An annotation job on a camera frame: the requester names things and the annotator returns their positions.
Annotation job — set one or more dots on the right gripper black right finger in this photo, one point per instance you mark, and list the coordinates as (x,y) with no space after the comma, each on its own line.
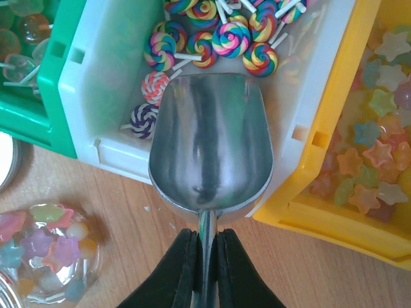
(239,283)

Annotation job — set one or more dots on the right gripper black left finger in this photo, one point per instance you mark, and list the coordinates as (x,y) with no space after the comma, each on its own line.
(171,282)

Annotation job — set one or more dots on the yellow candy bin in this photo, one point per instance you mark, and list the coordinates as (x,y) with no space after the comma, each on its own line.
(341,135)

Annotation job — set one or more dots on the silver metal scoop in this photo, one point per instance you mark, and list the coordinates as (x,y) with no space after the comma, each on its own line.
(211,157)

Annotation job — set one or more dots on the round metal jar lid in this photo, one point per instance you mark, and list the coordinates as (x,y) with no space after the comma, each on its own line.
(12,151)

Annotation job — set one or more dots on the white candy bin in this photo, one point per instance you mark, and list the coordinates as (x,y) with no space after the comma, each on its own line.
(101,79)

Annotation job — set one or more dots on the green candy bin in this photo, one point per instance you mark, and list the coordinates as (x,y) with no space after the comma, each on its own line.
(42,121)

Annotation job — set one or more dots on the clear plastic jar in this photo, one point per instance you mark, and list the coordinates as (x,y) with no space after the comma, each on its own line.
(50,256)

